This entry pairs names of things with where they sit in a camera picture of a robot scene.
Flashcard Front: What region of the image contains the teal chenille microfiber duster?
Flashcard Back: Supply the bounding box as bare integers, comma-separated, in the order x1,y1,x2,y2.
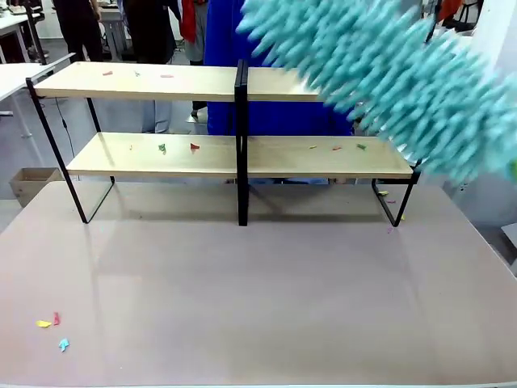
235,0,517,187

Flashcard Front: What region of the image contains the two-tier wooden shelf rack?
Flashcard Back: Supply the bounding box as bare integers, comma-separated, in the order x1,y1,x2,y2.
25,59,422,227

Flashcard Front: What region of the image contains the light wooden shelf board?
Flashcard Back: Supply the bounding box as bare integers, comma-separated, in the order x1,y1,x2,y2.
34,61,324,102
66,132,414,180

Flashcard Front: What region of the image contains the person in blue coat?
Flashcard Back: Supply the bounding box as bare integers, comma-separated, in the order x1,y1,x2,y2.
203,0,352,137

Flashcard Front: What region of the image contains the person with red garment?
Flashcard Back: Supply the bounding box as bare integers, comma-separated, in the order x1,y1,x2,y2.
177,0,209,124

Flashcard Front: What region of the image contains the person in black clothes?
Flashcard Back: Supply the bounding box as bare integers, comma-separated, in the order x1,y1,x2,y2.
120,0,178,134
52,0,104,64

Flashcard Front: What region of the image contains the grey drawer cabinet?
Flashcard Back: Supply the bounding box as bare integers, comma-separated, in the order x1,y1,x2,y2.
100,15,130,61

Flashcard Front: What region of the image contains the brown cardboard box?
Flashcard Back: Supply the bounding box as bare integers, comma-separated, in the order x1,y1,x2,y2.
8,167,62,208

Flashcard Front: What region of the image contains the white table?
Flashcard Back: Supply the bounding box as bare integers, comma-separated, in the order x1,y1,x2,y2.
0,52,77,138

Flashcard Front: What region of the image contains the white desk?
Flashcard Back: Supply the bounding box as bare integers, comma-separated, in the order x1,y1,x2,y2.
0,11,45,65

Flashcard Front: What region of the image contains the black cable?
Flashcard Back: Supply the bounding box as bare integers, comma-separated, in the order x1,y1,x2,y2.
56,99,76,162

